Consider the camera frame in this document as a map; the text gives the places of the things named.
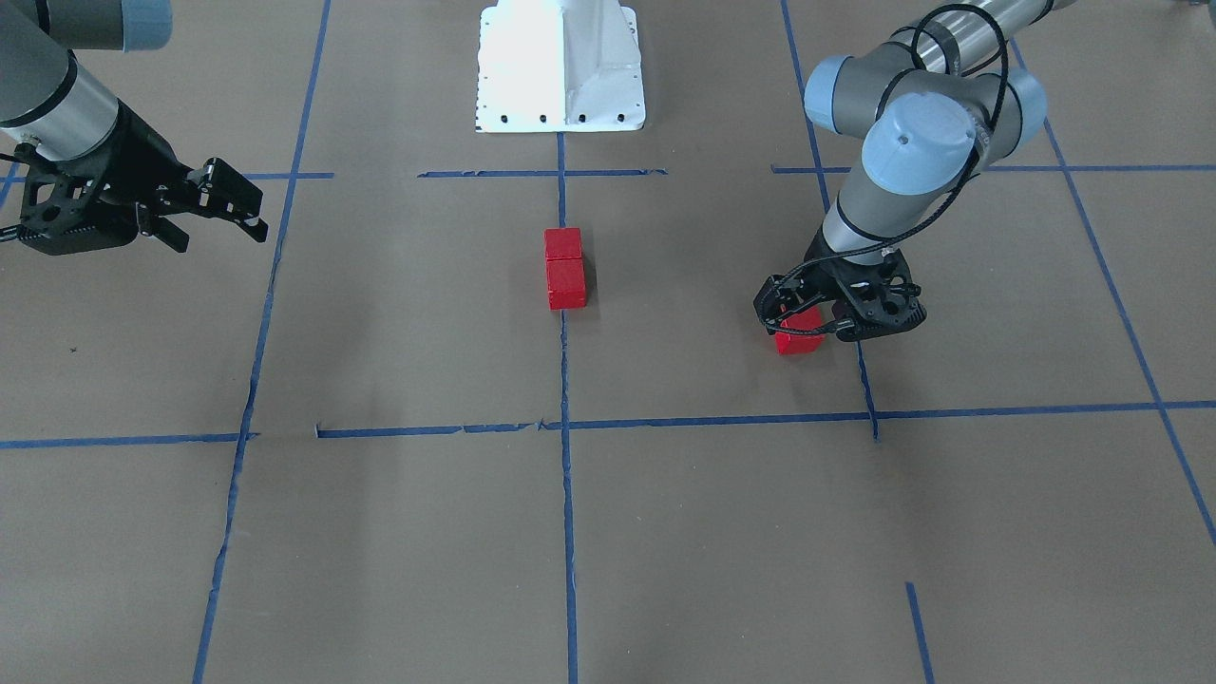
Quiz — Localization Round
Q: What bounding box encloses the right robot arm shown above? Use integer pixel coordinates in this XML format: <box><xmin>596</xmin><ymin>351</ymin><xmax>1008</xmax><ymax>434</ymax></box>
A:
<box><xmin>1</xmin><ymin>1</ymin><xmax>268</xmax><ymax>257</ymax></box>

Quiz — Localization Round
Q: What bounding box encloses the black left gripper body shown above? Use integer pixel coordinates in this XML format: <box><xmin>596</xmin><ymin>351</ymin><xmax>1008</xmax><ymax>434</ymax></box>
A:
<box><xmin>803</xmin><ymin>250</ymin><xmax>928</xmax><ymax>342</ymax></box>

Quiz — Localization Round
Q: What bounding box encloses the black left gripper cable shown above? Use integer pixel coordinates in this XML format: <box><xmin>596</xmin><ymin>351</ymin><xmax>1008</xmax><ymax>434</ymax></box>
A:
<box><xmin>755</xmin><ymin>2</ymin><xmax>1010</xmax><ymax>338</ymax></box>

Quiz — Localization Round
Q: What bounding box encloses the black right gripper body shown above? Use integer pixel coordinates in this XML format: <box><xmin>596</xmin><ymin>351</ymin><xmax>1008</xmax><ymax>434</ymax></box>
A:
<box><xmin>17</xmin><ymin>103</ymin><xmax>196</xmax><ymax>256</ymax></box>

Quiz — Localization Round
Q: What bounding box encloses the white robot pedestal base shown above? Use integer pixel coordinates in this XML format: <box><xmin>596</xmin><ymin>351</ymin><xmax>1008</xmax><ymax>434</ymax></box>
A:
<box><xmin>474</xmin><ymin>1</ymin><xmax>647</xmax><ymax>134</ymax></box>

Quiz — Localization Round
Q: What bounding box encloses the red block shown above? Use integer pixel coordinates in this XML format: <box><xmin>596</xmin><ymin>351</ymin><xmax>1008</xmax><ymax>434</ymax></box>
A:
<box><xmin>542</xmin><ymin>228</ymin><xmax>582</xmax><ymax>260</ymax></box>
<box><xmin>775</xmin><ymin>305</ymin><xmax>826</xmax><ymax>355</ymax></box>

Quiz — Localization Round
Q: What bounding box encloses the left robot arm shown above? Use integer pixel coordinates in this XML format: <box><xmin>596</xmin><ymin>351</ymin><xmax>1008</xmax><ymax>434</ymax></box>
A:
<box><xmin>754</xmin><ymin>1</ymin><xmax>1064</xmax><ymax>342</ymax></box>

